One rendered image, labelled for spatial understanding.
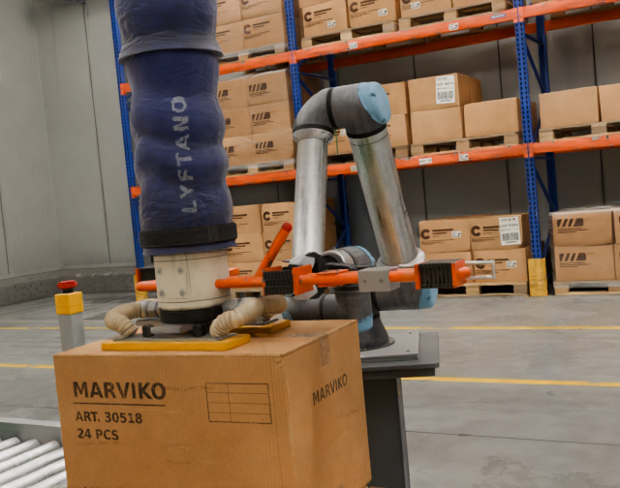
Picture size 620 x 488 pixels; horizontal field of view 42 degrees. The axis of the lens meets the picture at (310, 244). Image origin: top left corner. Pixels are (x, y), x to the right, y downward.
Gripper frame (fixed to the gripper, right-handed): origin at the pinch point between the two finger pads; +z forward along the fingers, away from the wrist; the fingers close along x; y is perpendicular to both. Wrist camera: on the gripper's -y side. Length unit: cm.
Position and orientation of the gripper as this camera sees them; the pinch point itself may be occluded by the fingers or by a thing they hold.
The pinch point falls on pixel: (296, 279)
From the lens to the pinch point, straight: 176.5
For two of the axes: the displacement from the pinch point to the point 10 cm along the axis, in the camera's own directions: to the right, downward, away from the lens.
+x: -0.9, -9.9, -0.5
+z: -4.7, 0.9, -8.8
